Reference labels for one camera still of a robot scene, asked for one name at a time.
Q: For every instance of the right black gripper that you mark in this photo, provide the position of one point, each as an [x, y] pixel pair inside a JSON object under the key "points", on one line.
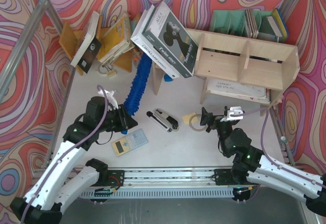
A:
{"points": [[212, 120]]}

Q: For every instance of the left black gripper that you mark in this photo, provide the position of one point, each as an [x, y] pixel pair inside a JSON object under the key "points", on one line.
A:
{"points": [[123, 117]]}

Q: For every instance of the blue microfiber duster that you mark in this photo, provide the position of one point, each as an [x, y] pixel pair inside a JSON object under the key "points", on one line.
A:
{"points": [[137, 89]]}

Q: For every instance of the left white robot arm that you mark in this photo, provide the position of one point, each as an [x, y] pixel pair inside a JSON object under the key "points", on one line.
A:
{"points": [[77, 140]]}

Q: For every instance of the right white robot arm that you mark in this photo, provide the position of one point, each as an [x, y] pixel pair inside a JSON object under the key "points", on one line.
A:
{"points": [[255, 166]]}

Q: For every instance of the light wooden bookshelf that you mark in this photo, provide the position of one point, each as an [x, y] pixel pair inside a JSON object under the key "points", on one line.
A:
{"points": [[248, 61]]}

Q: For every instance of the yellow sticky note pad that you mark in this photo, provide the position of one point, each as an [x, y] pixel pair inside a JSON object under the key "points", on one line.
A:
{"points": [[186, 118]]}

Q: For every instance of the masking tape roll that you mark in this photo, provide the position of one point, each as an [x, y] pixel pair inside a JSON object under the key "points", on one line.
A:
{"points": [[194, 123]]}

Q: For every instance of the yellow calculator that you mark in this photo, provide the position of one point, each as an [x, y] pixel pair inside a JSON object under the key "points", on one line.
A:
{"points": [[129, 142]]}

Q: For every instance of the beige black stapler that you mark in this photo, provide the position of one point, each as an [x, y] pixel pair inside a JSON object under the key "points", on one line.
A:
{"points": [[167, 119]]}

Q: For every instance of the spiral notebook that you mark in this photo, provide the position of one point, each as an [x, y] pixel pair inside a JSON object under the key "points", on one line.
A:
{"points": [[239, 91]]}

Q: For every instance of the brass padlock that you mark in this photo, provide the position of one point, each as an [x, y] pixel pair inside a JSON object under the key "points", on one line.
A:
{"points": [[107, 70]]}

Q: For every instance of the pens in cup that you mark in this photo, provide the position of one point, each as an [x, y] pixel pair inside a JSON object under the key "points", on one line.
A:
{"points": [[136, 56]]}

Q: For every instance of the black white paperback book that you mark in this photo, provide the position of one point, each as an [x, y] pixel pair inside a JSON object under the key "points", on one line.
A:
{"points": [[88, 45]]}

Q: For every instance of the stack of yellow books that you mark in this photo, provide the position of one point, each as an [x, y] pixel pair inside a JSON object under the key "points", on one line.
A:
{"points": [[116, 41]]}

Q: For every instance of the white Czekolada book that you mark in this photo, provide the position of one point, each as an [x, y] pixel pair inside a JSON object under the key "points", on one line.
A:
{"points": [[139, 39]]}

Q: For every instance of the yellow wooden book stand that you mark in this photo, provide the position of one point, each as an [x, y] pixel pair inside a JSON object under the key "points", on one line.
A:
{"points": [[69, 42]]}

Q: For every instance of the Twins story book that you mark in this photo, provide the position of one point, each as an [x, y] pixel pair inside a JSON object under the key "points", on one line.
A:
{"points": [[170, 38]]}

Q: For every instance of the green desk organizer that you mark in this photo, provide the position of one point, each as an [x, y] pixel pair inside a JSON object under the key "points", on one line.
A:
{"points": [[233, 22]]}

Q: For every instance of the brown notebooks in organizer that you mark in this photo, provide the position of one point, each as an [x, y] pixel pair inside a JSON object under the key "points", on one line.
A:
{"points": [[251, 24]]}

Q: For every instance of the blue yellow book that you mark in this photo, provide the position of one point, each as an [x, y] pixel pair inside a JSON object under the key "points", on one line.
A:
{"points": [[278, 21]]}

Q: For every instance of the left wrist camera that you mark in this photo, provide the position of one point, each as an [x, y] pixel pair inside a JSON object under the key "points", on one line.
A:
{"points": [[111, 99]]}

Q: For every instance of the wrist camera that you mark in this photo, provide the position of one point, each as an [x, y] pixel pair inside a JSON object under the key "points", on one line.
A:
{"points": [[232, 114], [111, 99]]}

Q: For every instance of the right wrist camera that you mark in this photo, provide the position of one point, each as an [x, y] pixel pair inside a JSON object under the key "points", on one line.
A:
{"points": [[232, 114]]}

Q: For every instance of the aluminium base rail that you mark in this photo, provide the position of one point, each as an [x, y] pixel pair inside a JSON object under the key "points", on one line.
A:
{"points": [[165, 180]]}

